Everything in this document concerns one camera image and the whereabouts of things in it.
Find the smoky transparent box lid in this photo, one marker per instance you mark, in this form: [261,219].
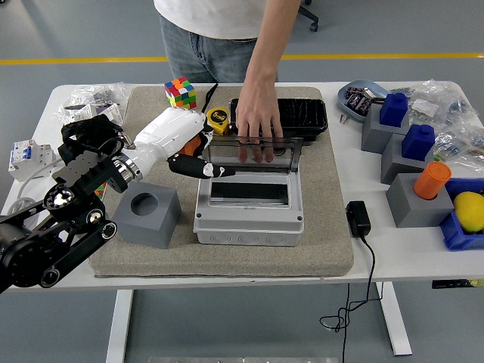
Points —
[287,155]

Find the white circuit breaker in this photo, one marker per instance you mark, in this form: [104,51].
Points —
[28,159]

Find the light blue dish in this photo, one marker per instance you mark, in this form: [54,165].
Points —
[341,101]

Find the grey holder block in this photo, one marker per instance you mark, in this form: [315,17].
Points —
[374,132]
[393,162]
[412,208]

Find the white table leg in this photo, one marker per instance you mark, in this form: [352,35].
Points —
[395,321]
[119,325]

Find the yellow tape measure 5m label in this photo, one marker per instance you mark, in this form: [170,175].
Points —
[219,119]

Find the grey-brown fabric mat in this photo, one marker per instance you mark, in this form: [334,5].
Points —
[227,261]

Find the yellow lemon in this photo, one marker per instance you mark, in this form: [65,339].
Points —
[470,211]

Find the silver black clip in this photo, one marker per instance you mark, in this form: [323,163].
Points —
[372,94]

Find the blue stepped block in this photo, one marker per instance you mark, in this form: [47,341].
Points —
[393,109]
[417,141]

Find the black power adapter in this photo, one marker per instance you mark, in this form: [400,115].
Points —
[358,219]

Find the black table control panel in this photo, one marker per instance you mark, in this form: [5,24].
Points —
[446,284]

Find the white wall socket pack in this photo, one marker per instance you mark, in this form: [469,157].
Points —
[109,111]
[81,111]

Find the orange cylinder battery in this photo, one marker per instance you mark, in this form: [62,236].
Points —
[191,145]
[433,179]

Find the grey block with round hole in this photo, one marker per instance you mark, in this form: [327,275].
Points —
[147,227]

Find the blue plastic bin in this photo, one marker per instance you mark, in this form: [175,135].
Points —
[457,238]

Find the black purple packet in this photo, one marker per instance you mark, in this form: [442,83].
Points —
[354,92]
[359,103]

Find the grey electrical junction box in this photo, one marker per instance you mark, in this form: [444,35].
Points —
[249,230]

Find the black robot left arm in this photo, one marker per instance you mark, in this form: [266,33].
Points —
[45,242]

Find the black plastic tray box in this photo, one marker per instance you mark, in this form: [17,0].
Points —
[302,113]

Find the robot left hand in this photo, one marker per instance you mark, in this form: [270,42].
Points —
[166,132]

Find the person's left forearm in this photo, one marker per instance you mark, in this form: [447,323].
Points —
[268,45]

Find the person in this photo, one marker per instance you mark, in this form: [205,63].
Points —
[208,22]

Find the clear bag of small parts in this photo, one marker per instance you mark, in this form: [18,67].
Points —
[457,145]
[87,94]
[442,94]

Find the person's left hand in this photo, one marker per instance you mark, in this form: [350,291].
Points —
[259,109]

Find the black office chair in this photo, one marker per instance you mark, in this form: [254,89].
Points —
[314,26]

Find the small metal screws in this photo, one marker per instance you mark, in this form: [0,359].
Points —
[343,119]

